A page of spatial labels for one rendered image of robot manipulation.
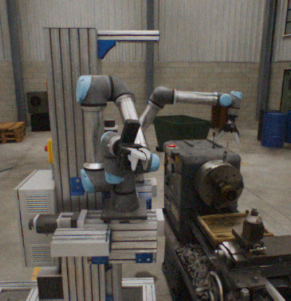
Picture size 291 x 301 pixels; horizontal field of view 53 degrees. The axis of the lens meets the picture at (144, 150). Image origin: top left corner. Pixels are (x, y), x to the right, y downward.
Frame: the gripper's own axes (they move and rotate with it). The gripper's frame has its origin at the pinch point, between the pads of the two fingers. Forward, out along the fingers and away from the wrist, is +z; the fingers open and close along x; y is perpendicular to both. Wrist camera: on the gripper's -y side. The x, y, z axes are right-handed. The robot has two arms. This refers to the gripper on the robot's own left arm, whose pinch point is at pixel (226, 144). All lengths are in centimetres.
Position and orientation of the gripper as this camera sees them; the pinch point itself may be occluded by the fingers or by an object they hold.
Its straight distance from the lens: 207.2
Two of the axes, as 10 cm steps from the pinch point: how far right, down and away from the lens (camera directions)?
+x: -9.4, -1.8, 2.8
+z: -1.2, 9.7, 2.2
